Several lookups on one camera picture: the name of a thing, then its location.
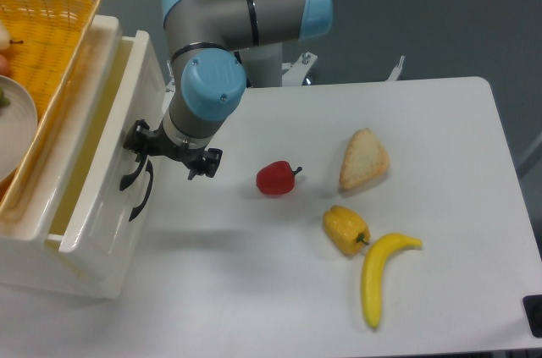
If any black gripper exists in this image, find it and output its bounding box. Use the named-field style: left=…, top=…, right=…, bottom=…
left=122, top=119, right=223, bottom=180

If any black top drawer handle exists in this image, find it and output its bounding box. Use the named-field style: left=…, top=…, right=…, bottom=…
left=119, top=154, right=147, bottom=191

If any black drawer handle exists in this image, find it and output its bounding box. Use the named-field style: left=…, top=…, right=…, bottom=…
left=129, top=160, right=154, bottom=222
left=119, top=154, right=147, bottom=191

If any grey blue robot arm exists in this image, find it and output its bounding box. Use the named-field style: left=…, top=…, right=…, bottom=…
left=123, top=0, right=334, bottom=177

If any white drawer cabinet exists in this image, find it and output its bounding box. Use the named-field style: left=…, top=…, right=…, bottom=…
left=0, top=14, right=170, bottom=300

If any red bell pepper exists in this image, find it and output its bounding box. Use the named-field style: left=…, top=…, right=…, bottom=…
left=256, top=160, right=302, bottom=196

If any grey plate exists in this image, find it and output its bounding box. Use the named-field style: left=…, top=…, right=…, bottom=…
left=0, top=76, right=38, bottom=183

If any green item on plate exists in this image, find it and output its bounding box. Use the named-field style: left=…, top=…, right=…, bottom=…
left=0, top=88, right=10, bottom=107

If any yellow woven basket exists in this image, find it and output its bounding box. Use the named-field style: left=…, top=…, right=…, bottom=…
left=1, top=0, right=101, bottom=218

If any yellow bell pepper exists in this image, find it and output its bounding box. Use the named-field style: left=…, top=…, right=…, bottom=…
left=323, top=205, right=371, bottom=256

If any orange fruit in basket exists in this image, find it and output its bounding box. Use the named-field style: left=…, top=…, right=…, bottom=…
left=0, top=55, right=10, bottom=76

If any slice of bread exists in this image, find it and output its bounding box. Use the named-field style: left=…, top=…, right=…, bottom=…
left=339, top=129, right=390, bottom=190

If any white pear in basket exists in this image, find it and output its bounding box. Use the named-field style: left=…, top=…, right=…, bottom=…
left=0, top=20, right=24, bottom=52

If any yellow banana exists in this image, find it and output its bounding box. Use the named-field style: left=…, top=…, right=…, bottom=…
left=360, top=233, right=423, bottom=329

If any black object at table edge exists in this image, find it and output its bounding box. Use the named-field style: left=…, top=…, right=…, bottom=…
left=523, top=295, right=542, bottom=339

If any black lower drawer handle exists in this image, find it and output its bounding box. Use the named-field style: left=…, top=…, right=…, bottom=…
left=129, top=160, right=154, bottom=222

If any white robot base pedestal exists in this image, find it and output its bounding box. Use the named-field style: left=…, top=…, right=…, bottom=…
left=239, top=43, right=283, bottom=88

